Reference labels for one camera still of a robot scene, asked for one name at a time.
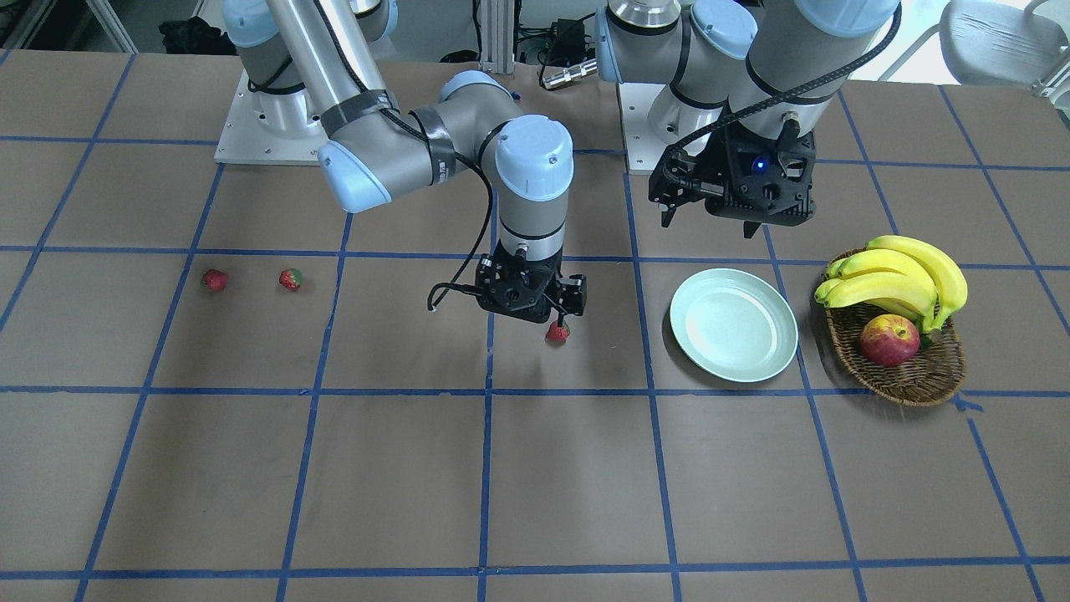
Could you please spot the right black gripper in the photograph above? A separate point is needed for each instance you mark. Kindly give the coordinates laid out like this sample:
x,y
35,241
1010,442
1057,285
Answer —
x,y
573,294

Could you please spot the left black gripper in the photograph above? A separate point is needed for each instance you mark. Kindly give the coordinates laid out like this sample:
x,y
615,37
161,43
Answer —
x,y
709,164

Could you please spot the red strawberry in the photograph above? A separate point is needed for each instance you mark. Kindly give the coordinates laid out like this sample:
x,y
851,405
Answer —
x,y
214,280
291,279
557,334

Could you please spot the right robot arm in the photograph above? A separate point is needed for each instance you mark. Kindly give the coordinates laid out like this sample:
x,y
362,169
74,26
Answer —
x,y
316,54

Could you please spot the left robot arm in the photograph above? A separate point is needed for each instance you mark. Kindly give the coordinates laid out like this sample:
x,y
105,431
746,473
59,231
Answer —
x,y
765,71

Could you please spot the light green plate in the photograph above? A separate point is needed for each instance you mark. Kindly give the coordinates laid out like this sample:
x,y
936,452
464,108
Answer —
x,y
733,325

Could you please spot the yellow banana bunch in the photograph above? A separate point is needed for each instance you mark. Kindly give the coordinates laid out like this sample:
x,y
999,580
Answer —
x,y
903,275

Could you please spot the red yellow apple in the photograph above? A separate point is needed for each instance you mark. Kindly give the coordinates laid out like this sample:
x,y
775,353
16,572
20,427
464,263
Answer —
x,y
889,340

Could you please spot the brown wicker basket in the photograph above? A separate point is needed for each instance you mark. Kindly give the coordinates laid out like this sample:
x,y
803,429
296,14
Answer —
x,y
933,376

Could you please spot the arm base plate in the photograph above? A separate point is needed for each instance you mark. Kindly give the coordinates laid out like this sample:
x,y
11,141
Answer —
x,y
652,116
270,129

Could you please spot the aluminium frame post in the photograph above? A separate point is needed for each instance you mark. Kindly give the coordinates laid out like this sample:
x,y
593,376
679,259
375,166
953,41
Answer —
x,y
497,35

